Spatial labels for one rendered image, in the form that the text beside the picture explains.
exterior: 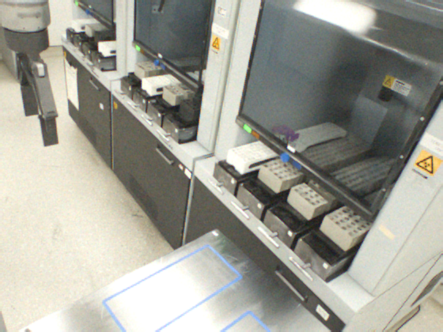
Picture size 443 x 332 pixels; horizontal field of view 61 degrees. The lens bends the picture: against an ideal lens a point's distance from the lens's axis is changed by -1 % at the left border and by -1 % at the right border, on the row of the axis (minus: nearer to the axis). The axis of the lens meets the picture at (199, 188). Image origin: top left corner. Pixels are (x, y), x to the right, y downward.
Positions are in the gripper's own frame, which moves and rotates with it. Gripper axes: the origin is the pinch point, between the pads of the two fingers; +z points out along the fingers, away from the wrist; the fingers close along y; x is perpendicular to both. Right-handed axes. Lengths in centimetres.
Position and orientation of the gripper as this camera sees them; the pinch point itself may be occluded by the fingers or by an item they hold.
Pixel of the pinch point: (40, 124)
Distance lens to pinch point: 88.3
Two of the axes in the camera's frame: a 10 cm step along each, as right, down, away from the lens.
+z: -1.2, 7.8, 6.2
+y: 5.6, 5.7, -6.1
